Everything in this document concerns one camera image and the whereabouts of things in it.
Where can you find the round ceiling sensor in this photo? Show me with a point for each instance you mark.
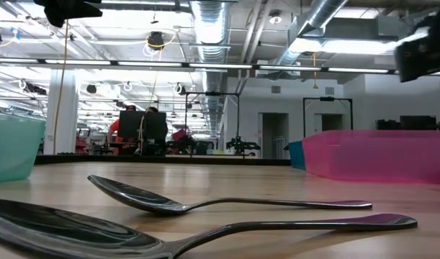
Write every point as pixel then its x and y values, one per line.
pixel 275 18

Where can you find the ceiling light strip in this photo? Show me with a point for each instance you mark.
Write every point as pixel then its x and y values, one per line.
pixel 79 62
pixel 358 70
pixel 11 60
pixel 147 64
pixel 219 66
pixel 289 68

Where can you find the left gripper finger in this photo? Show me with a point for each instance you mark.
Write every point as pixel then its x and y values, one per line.
pixel 79 5
pixel 83 14

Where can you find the large silver air duct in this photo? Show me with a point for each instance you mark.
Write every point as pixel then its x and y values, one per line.
pixel 324 14

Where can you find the person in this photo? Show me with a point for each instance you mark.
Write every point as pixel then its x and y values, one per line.
pixel 158 144
pixel 113 129

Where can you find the black background monitor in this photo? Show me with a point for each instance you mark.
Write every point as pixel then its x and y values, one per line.
pixel 417 122
pixel 387 124

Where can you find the red tool cart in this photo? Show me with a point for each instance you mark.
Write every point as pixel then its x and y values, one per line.
pixel 81 144

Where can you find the blue plastic tray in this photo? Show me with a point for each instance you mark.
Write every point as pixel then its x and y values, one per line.
pixel 297 154

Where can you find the black round ceiling device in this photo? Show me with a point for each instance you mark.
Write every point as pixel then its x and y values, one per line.
pixel 91 88

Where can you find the grey wall vent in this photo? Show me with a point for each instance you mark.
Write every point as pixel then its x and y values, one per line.
pixel 329 90
pixel 275 89

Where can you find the ribbed silver air duct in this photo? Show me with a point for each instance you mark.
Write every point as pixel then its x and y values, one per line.
pixel 210 28

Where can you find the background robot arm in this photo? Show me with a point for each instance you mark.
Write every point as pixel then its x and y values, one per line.
pixel 241 145

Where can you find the black computer monitor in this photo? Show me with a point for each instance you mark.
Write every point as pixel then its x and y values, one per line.
pixel 133 124

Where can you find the teal plastic tray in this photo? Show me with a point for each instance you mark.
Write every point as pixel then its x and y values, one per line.
pixel 11 151

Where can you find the black station frame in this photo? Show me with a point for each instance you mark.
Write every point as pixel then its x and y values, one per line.
pixel 212 94
pixel 327 98

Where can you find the red plastic tray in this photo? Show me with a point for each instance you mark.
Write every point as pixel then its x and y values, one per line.
pixel 378 154

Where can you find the white building column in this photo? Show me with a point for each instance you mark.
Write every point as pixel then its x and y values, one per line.
pixel 70 115

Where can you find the black metal spoon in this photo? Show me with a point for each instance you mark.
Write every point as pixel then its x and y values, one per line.
pixel 61 234
pixel 140 198

